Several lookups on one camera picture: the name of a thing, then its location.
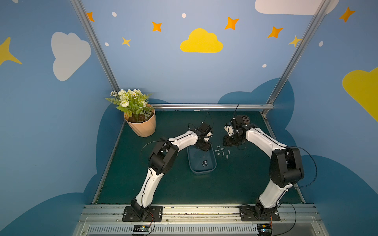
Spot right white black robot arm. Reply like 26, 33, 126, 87
223, 116, 305, 217

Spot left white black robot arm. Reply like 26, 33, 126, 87
131, 123, 213, 218

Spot translucent blue storage box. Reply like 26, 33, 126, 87
187, 146, 217, 175

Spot terracotta flower pot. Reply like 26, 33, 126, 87
124, 104, 156, 137

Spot artificial white flower plant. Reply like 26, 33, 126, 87
106, 89, 154, 123

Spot right small circuit board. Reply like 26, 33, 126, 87
257, 224, 272, 236

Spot small circuit board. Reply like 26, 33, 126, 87
132, 225, 151, 234
257, 224, 272, 236

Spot left small circuit board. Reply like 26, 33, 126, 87
132, 225, 151, 234

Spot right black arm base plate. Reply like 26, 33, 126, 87
239, 204, 281, 222

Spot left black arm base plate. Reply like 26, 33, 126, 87
122, 206, 163, 222

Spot aluminium front rail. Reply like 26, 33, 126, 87
73, 204, 329, 236

